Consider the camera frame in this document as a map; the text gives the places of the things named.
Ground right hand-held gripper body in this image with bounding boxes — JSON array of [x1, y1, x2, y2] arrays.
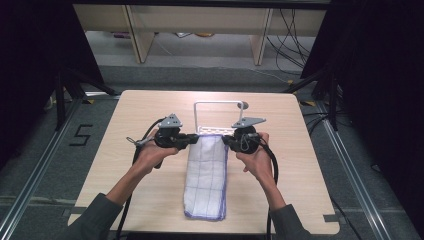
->
[[231, 116, 267, 155]]

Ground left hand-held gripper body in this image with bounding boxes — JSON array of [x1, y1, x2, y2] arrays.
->
[[153, 112, 184, 150]]

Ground white rack with handle bar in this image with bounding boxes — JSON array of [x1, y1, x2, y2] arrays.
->
[[193, 100, 245, 137]]

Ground white cloth with purple lines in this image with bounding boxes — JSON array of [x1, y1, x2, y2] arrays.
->
[[182, 133, 230, 222]]

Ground person's left hand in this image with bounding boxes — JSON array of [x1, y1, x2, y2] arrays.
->
[[132, 128, 179, 176]]

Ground person's right hand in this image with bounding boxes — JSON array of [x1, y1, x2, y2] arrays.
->
[[236, 132, 275, 185]]

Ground black metal stand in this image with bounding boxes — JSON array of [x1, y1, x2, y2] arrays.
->
[[54, 65, 120, 132], [282, 65, 340, 132]]

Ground beige wooden desk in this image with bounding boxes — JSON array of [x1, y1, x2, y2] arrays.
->
[[73, 3, 328, 66]]

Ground black curtain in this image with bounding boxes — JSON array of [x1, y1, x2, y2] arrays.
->
[[0, 0, 105, 168], [299, 0, 424, 231]]

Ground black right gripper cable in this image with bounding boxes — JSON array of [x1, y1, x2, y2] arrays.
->
[[244, 132, 280, 240]]

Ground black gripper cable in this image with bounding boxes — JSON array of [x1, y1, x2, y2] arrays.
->
[[244, 132, 280, 240], [115, 117, 168, 240]]

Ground white floor cable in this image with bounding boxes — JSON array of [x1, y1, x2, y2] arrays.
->
[[245, 66, 292, 85]]

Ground black floor cables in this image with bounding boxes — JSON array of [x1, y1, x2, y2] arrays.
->
[[301, 110, 335, 135]]

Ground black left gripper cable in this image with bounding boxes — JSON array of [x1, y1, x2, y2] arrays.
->
[[115, 117, 168, 240]]

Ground bundle of black cables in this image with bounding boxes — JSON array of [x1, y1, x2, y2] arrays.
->
[[265, 8, 312, 74]]

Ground aluminium floor rail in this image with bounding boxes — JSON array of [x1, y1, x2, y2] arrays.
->
[[0, 98, 83, 240], [315, 99, 392, 240]]

